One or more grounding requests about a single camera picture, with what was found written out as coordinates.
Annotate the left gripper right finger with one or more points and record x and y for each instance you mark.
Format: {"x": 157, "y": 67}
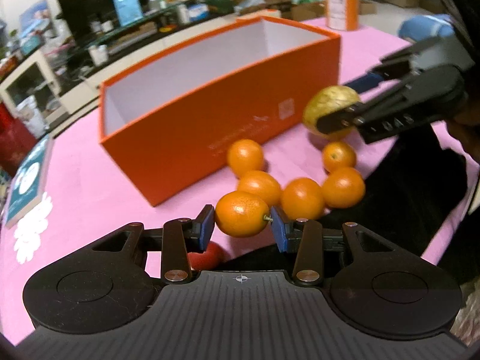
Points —
{"x": 304, "y": 237}

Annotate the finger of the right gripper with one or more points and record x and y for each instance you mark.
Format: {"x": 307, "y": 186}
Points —
{"x": 341, "y": 119}
{"x": 365, "y": 83}

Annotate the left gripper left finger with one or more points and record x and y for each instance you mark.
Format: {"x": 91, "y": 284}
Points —
{"x": 180, "y": 237}

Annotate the yellow-green passion fruit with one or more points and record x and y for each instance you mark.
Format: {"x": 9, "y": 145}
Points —
{"x": 325, "y": 103}

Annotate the red cherry tomato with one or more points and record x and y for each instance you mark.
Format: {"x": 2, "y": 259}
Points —
{"x": 208, "y": 260}

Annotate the kumquat small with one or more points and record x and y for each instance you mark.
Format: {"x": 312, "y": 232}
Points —
{"x": 338, "y": 155}

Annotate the kumquat top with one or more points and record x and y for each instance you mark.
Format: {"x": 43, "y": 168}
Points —
{"x": 245, "y": 155}

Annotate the orange white canister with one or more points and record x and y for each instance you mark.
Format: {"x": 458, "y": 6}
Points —
{"x": 342, "y": 15}

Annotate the pink flowered tablecloth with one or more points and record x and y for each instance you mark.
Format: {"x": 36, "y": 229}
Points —
{"x": 87, "y": 196}

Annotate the black sleeve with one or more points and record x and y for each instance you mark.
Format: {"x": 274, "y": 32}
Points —
{"x": 408, "y": 198}

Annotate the orange cardboard box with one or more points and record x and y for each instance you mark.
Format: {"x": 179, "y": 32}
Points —
{"x": 168, "y": 120}

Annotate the teal book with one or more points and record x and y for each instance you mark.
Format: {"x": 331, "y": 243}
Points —
{"x": 29, "y": 182}

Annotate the white TV cabinet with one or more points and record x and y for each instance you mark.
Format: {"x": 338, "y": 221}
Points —
{"x": 81, "y": 95}

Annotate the red paper bag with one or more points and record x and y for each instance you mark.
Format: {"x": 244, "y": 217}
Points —
{"x": 16, "y": 141}

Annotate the white glass door cabinet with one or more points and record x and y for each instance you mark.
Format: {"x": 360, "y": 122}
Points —
{"x": 34, "y": 76}

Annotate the blue card on shelf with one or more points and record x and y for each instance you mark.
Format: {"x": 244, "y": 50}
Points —
{"x": 128, "y": 11}

